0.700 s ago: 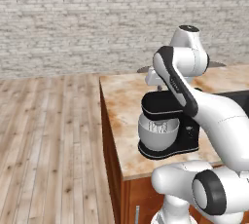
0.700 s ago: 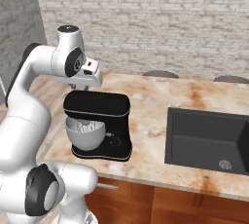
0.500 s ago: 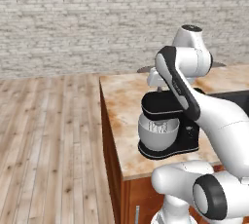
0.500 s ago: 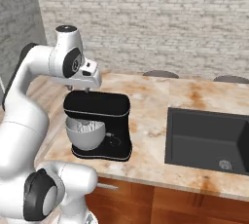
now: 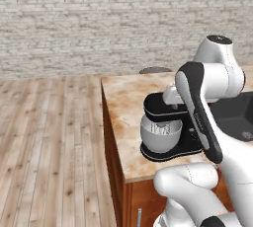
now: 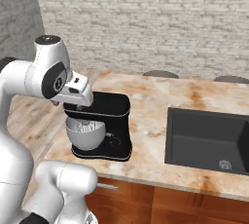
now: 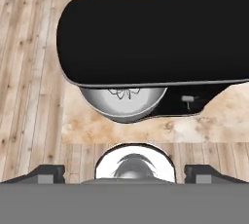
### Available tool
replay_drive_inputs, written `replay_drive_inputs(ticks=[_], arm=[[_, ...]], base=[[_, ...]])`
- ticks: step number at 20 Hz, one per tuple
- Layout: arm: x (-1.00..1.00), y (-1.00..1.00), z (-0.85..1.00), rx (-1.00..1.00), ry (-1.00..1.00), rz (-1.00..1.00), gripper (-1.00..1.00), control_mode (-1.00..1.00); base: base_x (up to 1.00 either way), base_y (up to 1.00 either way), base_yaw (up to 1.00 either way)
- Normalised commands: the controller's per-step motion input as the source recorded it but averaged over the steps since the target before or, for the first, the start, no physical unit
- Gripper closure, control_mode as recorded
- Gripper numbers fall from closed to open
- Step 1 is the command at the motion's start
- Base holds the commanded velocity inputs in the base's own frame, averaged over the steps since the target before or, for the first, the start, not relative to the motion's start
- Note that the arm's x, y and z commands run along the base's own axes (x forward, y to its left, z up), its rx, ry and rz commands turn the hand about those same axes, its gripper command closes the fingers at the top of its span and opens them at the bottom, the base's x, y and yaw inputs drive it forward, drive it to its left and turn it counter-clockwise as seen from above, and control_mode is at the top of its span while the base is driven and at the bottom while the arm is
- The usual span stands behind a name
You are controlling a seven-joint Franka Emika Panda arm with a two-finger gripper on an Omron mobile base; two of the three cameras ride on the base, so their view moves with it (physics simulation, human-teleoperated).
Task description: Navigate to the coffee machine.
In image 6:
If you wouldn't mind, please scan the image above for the wooden cupboard door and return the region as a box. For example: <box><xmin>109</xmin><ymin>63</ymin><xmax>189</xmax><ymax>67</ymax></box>
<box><xmin>85</xmin><ymin>194</ymin><xmax>154</xmax><ymax>224</ymax></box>
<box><xmin>150</xmin><ymin>205</ymin><xmax>249</xmax><ymax>224</ymax></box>

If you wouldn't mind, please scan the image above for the grey round stool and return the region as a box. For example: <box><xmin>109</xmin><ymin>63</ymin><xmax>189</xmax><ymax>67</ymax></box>
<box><xmin>142</xmin><ymin>69</ymin><xmax>180</xmax><ymax>80</ymax></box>
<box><xmin>212</xmin><ymin>74</ymin><xmax>249</xmax><ymax>85</ymax></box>

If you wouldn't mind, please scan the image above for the wooden drawer front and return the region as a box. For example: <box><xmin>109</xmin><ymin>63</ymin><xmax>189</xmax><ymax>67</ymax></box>
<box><xmin>152</xmin><ymin>186</ymin><xmax>249</xmax><ymax>216</ymax></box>
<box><xmin>85</xmin><ymin>176</ymin><xmax>156</xmax><ymax>208</ymax></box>

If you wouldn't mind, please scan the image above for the dark grey sink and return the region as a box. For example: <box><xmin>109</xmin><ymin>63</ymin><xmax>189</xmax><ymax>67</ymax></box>
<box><xmin>163</xmin><ymin>106</ymin><xmax>249</xmax><ymax>176</ymax></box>

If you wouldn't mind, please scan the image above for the black stand mixer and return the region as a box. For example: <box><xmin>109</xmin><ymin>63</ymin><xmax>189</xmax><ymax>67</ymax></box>
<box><xmin>62</xmin><ymin>91</ymin><xmax>133</xmax><ymax>163</ymax></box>

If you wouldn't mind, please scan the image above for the silver mixer bowl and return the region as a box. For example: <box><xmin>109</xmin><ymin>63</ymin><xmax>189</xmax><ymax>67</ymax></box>
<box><xmin>65</xmin><ymin>117</ymin><xmax>107</xmax><ymax>152</ymax></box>

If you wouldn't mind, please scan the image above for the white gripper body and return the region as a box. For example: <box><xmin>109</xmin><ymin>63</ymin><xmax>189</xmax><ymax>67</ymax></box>
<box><xmin>50</xmin><ymin>83</ymin><xmax>95</xmax><ymax>107</ymax></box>

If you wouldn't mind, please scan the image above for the silver drawer handle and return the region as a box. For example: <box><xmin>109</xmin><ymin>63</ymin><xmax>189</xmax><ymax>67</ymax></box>
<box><xmin>96</xmin><ymin>182</ymin><xmax>120</xmax><ymax>191</ymax></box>

